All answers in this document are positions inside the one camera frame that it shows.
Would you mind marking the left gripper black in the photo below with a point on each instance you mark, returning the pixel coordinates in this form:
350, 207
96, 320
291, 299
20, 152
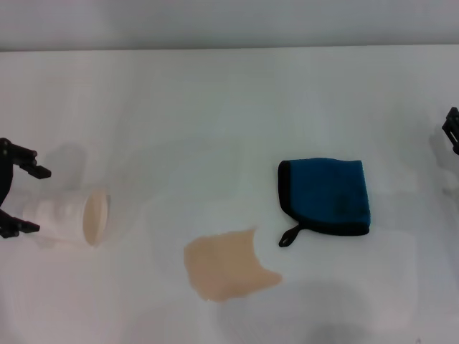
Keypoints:
5, 172

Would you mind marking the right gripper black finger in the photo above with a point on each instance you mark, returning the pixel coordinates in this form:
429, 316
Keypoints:
452, 129

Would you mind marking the white paper cup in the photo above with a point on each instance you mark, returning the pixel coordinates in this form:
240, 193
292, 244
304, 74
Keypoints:
64, 215

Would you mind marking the blue rag with black trim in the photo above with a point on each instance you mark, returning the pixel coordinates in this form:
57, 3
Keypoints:
322, 190

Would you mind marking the brown liquid stain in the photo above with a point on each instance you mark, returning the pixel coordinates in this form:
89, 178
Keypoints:
226, 265

